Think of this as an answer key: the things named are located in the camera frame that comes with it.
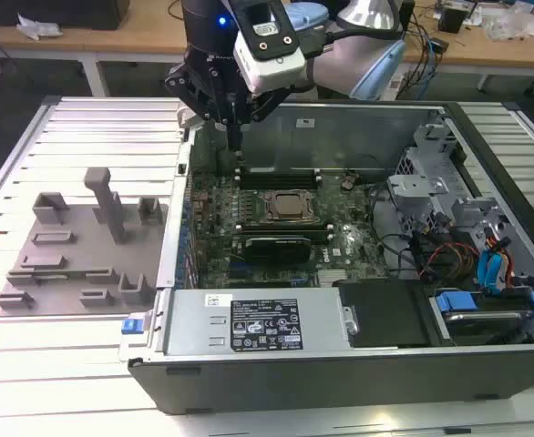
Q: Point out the black power adapter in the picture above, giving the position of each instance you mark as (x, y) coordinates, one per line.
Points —
(440, 44)

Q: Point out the round coin battery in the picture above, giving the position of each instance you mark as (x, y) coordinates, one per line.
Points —
(346, 183)

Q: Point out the wooden desk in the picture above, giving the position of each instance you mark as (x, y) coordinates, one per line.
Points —
(126, 38)

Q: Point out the small black box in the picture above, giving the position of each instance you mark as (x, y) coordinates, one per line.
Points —
(451, 20)

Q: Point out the silver chipset heatsink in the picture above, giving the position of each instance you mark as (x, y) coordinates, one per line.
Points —
(332, 277)

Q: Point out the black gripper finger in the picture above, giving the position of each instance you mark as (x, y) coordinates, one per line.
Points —
(178, 82)
(267, 107)

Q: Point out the hard disk in blue carrier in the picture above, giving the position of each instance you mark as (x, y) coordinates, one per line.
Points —
(456, 302)

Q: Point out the tall black box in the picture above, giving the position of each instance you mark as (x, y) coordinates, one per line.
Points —
(408, 11)

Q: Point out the crumpled white plastic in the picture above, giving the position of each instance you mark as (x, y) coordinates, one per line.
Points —
(37, 28)

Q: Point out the black graphics card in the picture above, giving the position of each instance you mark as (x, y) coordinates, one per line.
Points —
(276, 250)

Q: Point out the green motherboard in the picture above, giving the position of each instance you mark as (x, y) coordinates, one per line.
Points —
(353, 255)

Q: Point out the metal drive cage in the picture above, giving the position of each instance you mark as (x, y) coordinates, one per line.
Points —
(413, 191)

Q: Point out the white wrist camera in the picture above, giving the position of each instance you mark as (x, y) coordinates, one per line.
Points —
(271, 68)

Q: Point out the grey case latch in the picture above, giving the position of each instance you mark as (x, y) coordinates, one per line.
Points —
(185, 117)

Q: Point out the large black box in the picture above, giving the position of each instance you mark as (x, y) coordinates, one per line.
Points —
(66, 13)

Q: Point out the black RAM slot bank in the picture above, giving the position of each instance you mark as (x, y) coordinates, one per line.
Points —
(321, 233)
(278, 181)

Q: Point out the black plastic shroud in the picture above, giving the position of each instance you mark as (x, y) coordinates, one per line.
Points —
(381, 314)

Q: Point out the silver CPU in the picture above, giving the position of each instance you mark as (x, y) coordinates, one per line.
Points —
(288, 206)

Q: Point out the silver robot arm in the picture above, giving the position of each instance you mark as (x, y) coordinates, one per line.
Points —
(340, 68)

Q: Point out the clear plastic bags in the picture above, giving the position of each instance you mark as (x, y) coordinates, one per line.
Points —
(508, 23)

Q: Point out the grey parts rack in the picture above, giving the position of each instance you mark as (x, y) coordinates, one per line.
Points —
(80, 246)

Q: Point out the blue case latch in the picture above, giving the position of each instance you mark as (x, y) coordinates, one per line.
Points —
(132, 327)

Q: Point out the grey power supply unit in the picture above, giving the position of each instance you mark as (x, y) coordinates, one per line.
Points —
(194, 328)

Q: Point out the black open PC case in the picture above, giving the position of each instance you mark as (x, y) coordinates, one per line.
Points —
(340, 382)

